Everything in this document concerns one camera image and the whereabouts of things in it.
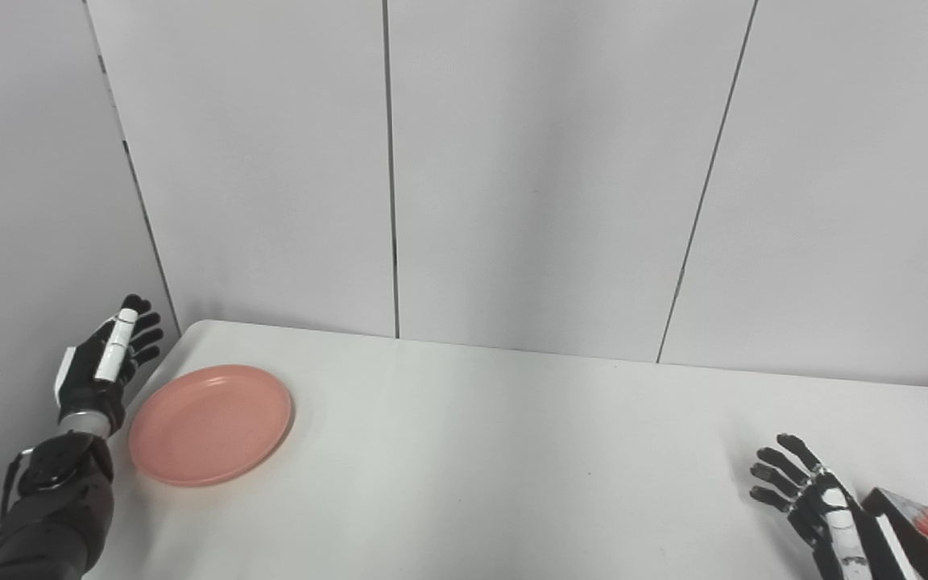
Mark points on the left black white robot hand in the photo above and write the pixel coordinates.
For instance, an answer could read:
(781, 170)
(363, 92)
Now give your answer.
(105, 362)

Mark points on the pink round plate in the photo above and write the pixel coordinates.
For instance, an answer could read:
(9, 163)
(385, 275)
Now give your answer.
(211, 424)

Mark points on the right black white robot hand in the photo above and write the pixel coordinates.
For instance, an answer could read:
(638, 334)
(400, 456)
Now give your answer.
(826, 515)

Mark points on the chocolate cake slice with fruit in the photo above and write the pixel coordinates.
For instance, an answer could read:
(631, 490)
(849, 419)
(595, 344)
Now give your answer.
(927, 528)

